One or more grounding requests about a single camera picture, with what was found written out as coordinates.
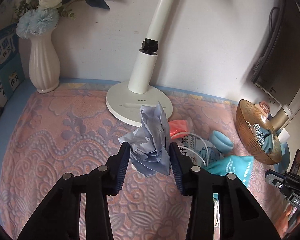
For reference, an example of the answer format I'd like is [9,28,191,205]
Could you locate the black monitor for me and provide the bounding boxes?
[250,0,300,105]

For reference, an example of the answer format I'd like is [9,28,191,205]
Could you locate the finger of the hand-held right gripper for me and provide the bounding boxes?
[291,149,300,174]
[265,169,291,189]

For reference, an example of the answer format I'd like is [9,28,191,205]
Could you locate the light blue cup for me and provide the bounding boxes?
[209,131,234,153]

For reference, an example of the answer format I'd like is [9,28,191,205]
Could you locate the pink hair clip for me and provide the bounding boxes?
[258,102,271,117]

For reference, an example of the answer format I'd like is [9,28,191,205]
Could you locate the white ribbed vase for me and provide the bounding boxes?
[29,29,61,93]

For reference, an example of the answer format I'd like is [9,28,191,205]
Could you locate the pink floral blanket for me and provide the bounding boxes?
[0,84,291,240]

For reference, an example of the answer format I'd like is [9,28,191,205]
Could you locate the row of books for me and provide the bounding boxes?
[0,24,25,133]

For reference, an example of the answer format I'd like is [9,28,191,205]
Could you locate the red plastic packet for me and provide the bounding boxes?
[168,119,190,138]

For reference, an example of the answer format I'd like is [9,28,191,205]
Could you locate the green plaid scrunchie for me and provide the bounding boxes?
[247,122,266,145]

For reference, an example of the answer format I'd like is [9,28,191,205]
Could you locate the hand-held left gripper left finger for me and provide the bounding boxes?
[17,142,130,240]

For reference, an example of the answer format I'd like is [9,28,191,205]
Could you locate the silver monitor stand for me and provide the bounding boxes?
[269,85,300,143]

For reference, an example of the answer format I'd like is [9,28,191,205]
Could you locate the white desk lamp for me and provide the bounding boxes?
[106,0,174,128]

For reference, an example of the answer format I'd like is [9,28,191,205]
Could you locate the white cable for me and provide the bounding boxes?
[170,130,222,227]

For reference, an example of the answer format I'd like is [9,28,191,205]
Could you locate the gold ribbed glass bowl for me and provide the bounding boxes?
[235,99,283,165]

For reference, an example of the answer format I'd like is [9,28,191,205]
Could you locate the blue white artificial flowers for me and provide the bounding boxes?
[13,0,121,39]

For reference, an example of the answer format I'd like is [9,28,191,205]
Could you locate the teal suede cloth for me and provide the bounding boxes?
[259,127,287,155]

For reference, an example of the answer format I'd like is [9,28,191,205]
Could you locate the person's right hand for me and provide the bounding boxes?
[275,204,300,239]

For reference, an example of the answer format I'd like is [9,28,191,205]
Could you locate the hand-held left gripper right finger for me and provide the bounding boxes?
[169,142,282,240]

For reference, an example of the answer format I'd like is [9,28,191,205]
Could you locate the pale blue paper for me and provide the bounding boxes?
[118,101,172,178]

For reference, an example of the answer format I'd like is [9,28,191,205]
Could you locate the white blue wipes packet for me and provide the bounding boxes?
[175,132,224,168]

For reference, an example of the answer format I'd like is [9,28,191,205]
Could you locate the teal printed cloth bag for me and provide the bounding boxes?
[207,155,254,187]

